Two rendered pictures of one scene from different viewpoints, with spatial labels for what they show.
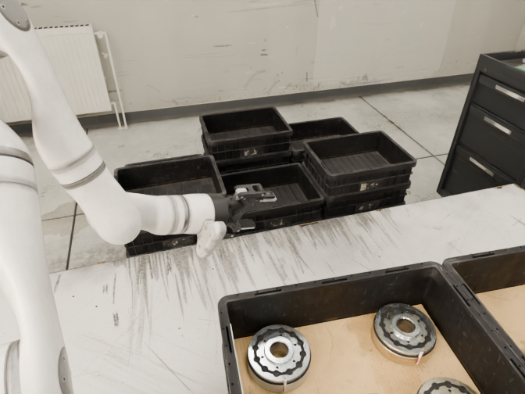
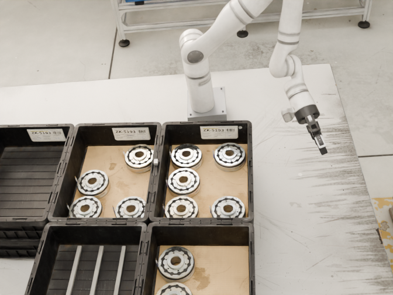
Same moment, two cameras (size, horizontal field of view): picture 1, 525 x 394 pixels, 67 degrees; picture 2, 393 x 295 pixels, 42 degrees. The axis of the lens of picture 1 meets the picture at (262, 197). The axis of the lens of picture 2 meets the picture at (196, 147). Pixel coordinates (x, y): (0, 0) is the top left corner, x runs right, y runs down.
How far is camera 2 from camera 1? 146 cm
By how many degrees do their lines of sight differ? 76
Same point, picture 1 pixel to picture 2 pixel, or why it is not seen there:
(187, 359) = (263, 150)
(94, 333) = not seen: hidden behind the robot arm
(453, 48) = not seen: outside the picture
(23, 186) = (235, 16)
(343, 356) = (225, 186)
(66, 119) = (286, 16)
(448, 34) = not seen: outside the picture
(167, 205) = (292, 83)
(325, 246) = (348, 240)
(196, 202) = (299, 98)
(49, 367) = (190, 48)
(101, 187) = (279, 48)
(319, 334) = (240, 179)
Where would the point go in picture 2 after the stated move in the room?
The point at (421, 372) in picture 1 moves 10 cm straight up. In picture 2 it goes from (207, 215) to (204, 196)
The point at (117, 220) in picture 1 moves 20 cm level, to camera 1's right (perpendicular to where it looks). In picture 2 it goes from (272, 63) to (261, 105)
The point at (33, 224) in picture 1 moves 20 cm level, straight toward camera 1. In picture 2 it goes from (227, 25) to (168, 43)
